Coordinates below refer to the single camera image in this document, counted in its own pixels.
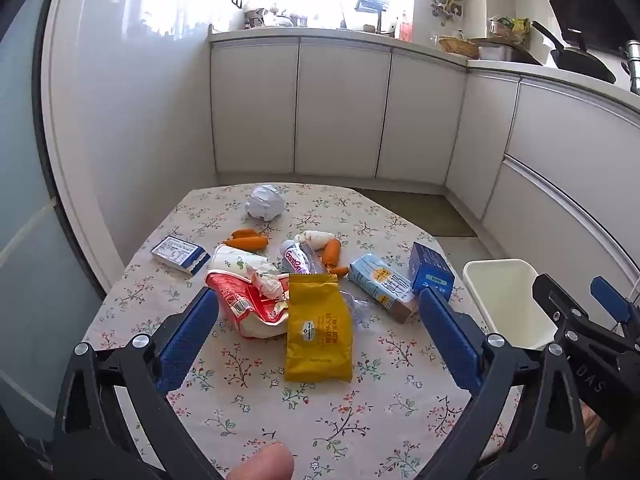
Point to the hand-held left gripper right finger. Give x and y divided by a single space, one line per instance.
450 340

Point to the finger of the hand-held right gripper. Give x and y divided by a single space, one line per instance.
555 300
607 297

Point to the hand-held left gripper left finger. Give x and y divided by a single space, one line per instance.
187 335

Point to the white plastic bin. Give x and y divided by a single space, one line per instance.
505 300

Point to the red paper noodle tub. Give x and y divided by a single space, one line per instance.
240 310

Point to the dark blue carton box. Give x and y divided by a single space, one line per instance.
430 267

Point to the small white and blue box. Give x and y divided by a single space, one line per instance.
177 252

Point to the white paper cup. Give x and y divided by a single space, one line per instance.
230 260

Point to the light blue milk carton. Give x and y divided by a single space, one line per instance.
380 280

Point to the white tissue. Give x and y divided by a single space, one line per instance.
267 285

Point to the long orange carrot piece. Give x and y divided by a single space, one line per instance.
247 242

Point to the small orange carrot piece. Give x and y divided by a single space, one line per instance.
339 271
245 233

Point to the yellow snack bag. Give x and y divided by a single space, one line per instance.
317 330

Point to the clear plastic water bottle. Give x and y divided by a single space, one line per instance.
295 260

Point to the white paper ball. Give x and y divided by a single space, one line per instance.
265 203

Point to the white radish piece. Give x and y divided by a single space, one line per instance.
312 238

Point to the person's left hand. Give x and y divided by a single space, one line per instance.
262 465

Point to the large brown floor mat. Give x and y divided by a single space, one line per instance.
415 212

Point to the frosted glass sliding door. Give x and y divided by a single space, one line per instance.
30 210

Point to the black wok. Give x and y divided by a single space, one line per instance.
580 62

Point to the metal baking tray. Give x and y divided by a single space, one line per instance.
500 53

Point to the wicker basket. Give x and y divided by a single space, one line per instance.
459 46

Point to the green and yellow package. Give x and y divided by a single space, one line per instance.
512 27

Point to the red bottle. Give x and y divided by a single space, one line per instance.
406 27

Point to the windowsill clutter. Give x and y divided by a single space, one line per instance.
270 18

